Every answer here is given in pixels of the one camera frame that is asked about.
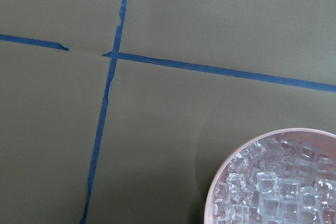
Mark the pink bowl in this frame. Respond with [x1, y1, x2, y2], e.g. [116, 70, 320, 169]
[204, 128, 335, 223]

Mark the ice cubes pile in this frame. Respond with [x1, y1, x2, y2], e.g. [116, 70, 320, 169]
[212, 137, 335, 223]

